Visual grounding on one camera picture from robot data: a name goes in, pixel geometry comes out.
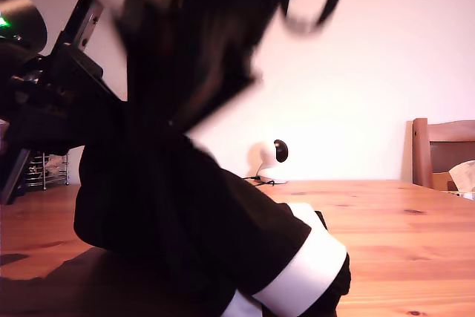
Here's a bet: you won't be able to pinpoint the black shorts with white hem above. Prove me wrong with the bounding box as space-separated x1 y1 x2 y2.
72 97 353 317

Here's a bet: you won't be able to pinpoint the white round webcam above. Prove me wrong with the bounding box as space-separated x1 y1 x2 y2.
258 139 290 185

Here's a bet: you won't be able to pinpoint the wooden chair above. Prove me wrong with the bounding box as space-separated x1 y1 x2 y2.
411 118 475 192

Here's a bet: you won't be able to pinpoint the tan cardboard box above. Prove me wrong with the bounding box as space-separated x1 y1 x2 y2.
431 171 458 192

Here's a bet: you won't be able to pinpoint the white tissue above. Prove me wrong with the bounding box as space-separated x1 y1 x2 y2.
448 160 475 194

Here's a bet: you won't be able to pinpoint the metal wire utensil holder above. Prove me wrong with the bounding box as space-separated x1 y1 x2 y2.
25 151 71 189

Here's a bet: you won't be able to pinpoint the thin black webcam cable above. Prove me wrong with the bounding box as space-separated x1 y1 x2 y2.
240 175 276 186

